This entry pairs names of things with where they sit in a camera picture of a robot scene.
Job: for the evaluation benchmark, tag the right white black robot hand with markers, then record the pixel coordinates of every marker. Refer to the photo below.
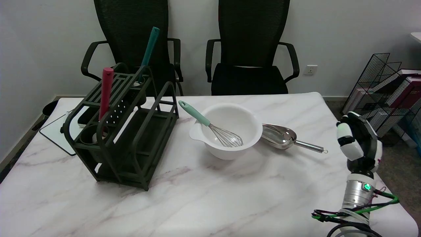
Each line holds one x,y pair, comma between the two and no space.
352,148

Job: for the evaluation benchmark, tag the white mixing bowl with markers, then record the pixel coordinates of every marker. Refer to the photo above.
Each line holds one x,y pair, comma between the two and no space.
236,115

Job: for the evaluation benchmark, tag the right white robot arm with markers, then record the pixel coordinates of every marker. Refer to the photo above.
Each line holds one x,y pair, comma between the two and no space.
357,192

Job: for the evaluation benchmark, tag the white book stack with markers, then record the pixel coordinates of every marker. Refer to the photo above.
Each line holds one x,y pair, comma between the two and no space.
384,122

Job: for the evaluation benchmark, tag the leaning white book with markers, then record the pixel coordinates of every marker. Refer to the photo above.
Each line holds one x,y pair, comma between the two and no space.
355,98

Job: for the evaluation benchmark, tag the steel scoop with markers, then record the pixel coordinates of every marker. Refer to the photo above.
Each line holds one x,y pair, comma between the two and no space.
279,135

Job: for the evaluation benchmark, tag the dark red book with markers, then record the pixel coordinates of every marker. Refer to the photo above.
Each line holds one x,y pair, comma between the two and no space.
408,92

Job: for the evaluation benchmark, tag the white desk corner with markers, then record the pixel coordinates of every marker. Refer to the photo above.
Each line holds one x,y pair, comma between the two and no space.
417,37

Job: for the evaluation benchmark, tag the black mesh office chair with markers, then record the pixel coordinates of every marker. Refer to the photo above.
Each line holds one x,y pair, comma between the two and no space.
131,26
253,33

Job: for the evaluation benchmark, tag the dark green utensil rack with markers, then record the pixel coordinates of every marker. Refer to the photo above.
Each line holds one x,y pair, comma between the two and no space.
148,141

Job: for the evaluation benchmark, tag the white board black edge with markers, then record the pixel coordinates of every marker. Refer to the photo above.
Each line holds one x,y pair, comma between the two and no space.
56,131

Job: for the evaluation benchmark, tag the black bin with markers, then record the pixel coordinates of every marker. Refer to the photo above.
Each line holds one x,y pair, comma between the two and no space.
50,108

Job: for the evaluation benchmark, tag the white wall outlet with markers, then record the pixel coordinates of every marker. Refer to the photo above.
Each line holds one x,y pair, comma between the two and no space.
310,70

